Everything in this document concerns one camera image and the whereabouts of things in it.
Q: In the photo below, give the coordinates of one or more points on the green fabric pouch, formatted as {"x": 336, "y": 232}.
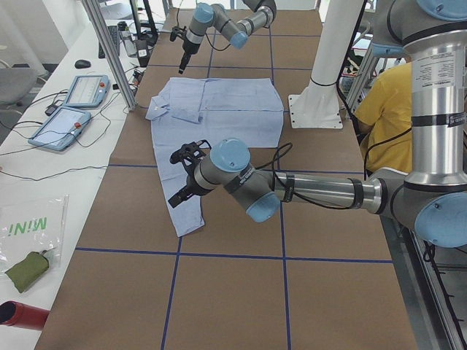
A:
{"x": 24, "y": 273}

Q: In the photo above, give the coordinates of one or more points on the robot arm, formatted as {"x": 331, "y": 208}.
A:
{"x": 237, "y": 33}
{"x": 429, "y": 198}

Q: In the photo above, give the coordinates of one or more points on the clear plastic bag MINI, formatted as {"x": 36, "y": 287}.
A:
{"x": 33, "y": 226}

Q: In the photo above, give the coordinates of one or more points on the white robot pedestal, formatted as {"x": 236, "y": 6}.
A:
{"x": 318, "y": 105}

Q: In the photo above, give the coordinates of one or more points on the far teach pendant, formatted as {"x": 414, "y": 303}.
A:
{"x": 87, "y": 91}

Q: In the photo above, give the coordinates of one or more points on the teach pendant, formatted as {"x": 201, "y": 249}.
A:
{"x": 61, "y": 129}
{"x": 87, "y": 91}

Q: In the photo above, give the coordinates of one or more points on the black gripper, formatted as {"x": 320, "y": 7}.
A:
{"x": 187, "y": 48}
{"x": 188, "y": 186}

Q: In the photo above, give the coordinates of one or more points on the person in yellow shirt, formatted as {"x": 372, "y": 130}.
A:
{"x": 384, "y": 117}

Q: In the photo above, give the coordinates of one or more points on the light blue striped shirt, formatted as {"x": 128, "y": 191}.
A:
{"x": 234, "y": 116}

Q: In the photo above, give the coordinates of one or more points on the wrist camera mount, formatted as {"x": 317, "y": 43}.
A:
{"x": 178, "y": 32}
{"x": 190, "y": 154}

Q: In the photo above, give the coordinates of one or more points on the black computer mouse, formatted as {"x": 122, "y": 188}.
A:
{"x": 82, "y": 64}

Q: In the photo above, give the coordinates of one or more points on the red cylinder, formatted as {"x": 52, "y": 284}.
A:
{"x": 16, "y": 314}

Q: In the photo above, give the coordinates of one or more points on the aluminium frame post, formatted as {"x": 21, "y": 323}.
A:
{"x": 95, "y": 16}

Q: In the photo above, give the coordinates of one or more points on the near teach pendant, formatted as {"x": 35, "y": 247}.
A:
{"x": 61, "y": 129}

